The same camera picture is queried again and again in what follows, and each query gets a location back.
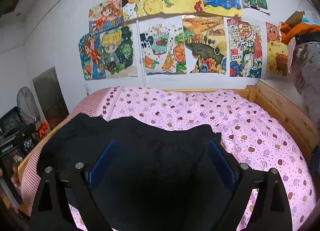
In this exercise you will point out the swimming girl drawing poster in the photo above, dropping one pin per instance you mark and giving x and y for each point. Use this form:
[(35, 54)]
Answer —
[(105, 16)]

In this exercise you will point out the person left hand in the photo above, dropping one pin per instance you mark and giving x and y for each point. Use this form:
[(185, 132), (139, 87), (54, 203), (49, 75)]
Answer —
[(15, 178)]

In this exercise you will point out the autumn field drawing poster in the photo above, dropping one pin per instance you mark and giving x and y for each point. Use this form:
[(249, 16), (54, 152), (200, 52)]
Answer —
[(206, 38)]

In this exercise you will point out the orange girl drawing poster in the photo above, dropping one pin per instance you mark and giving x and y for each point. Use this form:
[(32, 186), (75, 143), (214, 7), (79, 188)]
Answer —
[(91, 57)]

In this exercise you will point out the clear bag of clothes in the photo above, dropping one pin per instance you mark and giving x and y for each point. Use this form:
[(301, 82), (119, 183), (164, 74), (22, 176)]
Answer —
[(305, 70)]

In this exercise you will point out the pink apple print bedsheet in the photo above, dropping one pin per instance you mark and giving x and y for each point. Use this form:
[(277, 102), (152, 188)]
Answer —
[(248, 131)]

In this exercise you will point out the black large jacket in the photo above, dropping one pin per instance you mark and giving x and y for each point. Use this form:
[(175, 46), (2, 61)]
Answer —
[(149, 178)]

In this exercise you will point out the fruit juice drawing poster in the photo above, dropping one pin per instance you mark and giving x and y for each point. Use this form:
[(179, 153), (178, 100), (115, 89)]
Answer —
[(163, 46)]

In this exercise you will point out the bear chick drawing poster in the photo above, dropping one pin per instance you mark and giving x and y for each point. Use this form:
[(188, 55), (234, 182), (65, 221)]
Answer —
[(277, 52)]

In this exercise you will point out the wooden bed frame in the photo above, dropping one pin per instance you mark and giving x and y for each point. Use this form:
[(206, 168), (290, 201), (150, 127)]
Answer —
[(295, 122)]

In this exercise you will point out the standing electric fan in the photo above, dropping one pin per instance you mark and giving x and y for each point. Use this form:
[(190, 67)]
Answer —
[(27, 106)]

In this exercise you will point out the blond boy drawing poster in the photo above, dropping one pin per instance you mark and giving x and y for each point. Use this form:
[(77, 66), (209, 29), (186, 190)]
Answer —
[(118, 53)]

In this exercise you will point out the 2024 dragon drawing poster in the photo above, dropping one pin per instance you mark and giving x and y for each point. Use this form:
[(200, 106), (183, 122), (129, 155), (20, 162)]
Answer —
[(246, 49)]

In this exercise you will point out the red white checkered quilt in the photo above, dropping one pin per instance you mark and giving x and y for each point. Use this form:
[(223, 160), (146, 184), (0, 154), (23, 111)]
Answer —
[(67, 130)]

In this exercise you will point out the white wall pipe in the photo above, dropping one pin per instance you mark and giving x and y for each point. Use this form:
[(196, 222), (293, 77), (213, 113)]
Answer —
[(141, 60)]

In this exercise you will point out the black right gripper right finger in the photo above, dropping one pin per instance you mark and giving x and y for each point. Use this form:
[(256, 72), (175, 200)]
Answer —
[(271, 210)]

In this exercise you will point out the dark framed mirror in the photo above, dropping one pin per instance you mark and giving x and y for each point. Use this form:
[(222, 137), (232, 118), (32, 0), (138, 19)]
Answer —
[(49, 95)]

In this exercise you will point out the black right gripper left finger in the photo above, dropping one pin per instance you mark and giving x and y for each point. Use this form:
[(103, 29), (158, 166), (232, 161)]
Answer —
[(51, 208)]

